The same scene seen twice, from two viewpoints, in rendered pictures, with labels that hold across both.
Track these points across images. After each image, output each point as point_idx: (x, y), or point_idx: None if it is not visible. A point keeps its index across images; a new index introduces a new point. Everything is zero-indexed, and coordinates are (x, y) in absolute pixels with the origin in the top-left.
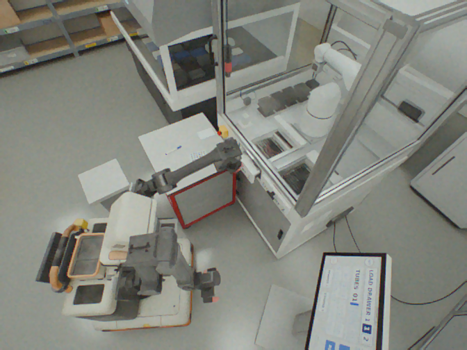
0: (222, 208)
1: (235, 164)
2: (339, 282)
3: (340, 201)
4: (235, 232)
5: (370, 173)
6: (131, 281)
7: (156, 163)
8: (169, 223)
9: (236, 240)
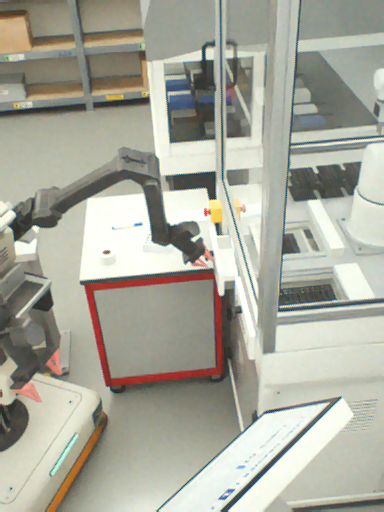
0: (191, 376)
1: (195, 248)
2: (248, 443)
3: (381, 372)
4: (199, 431)
5: None
6: None
7: (91, 236)
8: (37, 282)
9: (194, 447)
